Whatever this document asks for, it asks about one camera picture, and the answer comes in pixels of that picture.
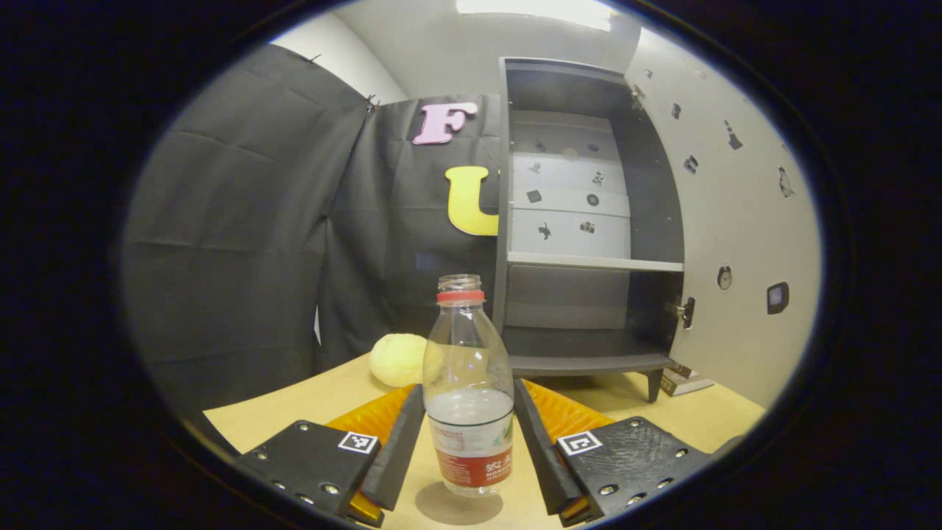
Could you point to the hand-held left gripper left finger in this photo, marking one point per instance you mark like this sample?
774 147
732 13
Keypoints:
394 460

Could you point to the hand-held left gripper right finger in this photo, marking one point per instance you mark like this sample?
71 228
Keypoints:
544 456

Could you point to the grey cabinet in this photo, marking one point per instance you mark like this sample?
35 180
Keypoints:
567 342

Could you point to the clear plastic bottle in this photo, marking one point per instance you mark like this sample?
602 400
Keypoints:
467 368

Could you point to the beige cabinet door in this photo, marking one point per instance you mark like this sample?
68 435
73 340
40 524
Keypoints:
736 221

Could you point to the metal door hinge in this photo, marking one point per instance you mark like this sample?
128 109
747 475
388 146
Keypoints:
686 312

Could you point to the pale yellow lumpy ball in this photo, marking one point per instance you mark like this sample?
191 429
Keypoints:
397 361

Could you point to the brown book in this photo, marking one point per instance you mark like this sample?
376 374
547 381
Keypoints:
681 381

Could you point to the black backdrop cloth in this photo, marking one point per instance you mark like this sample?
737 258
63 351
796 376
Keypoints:
235 243

